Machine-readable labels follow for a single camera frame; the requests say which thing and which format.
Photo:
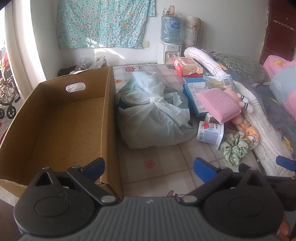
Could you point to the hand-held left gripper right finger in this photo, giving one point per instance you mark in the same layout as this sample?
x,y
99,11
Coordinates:
x,y
203,169

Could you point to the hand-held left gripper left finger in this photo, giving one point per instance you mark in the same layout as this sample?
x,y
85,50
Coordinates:
x,y
94,165

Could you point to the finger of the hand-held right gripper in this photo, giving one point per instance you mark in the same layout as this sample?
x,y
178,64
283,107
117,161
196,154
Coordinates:
x,y
286,163
282,182

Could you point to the white yogurt cup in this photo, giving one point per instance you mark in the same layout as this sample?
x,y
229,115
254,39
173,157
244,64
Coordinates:
x,y
209,133

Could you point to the green floral scrunchie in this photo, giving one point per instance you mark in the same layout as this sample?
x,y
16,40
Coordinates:
x,y
234,148

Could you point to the orange striped doll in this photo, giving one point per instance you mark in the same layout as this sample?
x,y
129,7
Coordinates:
x,y
248,133

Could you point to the brown cardboard box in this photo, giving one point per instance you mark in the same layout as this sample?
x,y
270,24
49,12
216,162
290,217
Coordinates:
x,y
57,120

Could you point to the pink sponge cloth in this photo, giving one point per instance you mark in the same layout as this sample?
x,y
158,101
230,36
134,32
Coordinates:
x,y
219,104

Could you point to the blue wet wipes pack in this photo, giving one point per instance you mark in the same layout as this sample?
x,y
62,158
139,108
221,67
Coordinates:
x,y
196,97

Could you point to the pink plush toy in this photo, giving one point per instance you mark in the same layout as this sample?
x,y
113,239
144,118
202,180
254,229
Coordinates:
x,y
232,94

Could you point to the grey bed sheet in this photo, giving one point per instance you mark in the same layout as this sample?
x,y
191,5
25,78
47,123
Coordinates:
x,y
272,104

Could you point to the white tied plastic bag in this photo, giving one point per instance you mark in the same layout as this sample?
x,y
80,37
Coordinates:
x,y
148,125

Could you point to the pink patchwork blanket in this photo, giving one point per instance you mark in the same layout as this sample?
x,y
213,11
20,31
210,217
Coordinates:
x,y
282,76

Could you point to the dark cloth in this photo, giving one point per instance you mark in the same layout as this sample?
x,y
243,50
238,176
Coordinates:
x,y
68,70

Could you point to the clear plastic bag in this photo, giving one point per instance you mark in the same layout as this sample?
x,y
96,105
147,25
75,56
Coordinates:
x,y
98,63

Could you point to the red wet wipes pack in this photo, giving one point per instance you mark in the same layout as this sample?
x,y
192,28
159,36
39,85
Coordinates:
x,y
187,66

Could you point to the grey leaf-print pillow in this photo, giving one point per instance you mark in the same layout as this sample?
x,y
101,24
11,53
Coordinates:
x,y
242,67

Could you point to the white rolled quilt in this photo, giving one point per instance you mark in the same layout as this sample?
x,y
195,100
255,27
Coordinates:
x,y
208,60

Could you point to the wheelchair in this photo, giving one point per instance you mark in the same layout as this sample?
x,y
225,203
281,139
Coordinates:
x,y
8,88

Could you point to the white water dispenser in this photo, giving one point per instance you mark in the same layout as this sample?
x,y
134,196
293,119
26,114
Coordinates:
x,y
166,53

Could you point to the dark red door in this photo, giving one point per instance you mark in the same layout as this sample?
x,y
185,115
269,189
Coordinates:
x,y
279,41

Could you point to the rolled printed mat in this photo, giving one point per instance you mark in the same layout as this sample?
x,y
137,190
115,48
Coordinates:
x,y
192,32

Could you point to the white hook rack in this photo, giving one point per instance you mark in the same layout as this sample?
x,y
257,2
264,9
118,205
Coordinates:
x,y
284,25

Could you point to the blue water jug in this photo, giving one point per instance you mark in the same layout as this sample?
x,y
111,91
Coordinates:
x,y
171,27

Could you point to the pink bottle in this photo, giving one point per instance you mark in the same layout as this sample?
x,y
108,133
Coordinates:
x,y
171,10

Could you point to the wall socket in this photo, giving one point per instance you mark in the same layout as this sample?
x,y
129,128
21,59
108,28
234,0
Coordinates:
x,y
146,44

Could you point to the teal floral wall cloth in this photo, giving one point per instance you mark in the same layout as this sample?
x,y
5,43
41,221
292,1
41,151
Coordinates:
x,y
99,23

